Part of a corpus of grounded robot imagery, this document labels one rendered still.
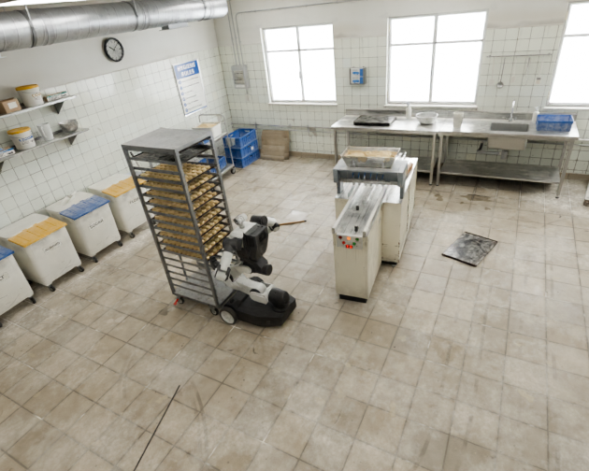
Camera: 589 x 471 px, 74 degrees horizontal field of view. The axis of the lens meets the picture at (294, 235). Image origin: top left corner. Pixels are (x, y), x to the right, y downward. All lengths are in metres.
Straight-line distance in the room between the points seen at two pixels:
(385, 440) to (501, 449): 0.77
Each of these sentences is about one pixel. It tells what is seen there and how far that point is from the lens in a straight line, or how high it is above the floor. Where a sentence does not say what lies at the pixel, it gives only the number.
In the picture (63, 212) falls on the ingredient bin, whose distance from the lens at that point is 5.71.
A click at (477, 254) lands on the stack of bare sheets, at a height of 0.02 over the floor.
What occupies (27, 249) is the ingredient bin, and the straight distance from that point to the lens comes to 5.32.
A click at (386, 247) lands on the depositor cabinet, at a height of 0.28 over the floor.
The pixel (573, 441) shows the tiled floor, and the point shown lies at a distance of 3.53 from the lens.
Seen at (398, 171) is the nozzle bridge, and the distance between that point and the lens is 4.04.
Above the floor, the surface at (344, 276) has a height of 0.34.
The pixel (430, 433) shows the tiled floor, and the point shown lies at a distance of 3.27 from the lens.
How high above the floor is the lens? 2.75
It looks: 31 degrees down
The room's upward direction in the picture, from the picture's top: 7 degrees counter-clockwise
